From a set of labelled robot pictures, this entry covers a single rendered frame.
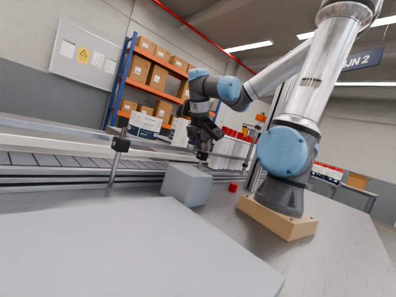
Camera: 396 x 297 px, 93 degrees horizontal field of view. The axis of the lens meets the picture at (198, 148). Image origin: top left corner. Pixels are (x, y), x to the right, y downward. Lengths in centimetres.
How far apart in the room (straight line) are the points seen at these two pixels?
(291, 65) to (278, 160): 36
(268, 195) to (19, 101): 491
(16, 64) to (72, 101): 103
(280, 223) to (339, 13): 52
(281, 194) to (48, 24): 503
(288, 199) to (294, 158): 19
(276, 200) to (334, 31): 44
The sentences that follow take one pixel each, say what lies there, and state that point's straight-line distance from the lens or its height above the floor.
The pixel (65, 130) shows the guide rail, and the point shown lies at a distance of 47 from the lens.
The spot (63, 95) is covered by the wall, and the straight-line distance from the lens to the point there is 508.
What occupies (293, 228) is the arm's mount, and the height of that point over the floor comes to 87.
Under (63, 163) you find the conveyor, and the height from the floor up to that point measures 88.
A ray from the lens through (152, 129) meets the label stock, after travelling 120.
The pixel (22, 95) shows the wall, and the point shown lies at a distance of 510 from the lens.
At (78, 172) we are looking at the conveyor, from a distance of 49.
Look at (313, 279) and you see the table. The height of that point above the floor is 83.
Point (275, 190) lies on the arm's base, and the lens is 62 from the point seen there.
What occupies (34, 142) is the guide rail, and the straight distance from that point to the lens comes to 55.
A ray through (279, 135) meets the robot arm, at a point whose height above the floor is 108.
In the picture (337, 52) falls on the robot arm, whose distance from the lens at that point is 57.
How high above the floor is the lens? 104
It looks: 6 degrees down
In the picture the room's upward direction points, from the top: 17 degrees clockwise
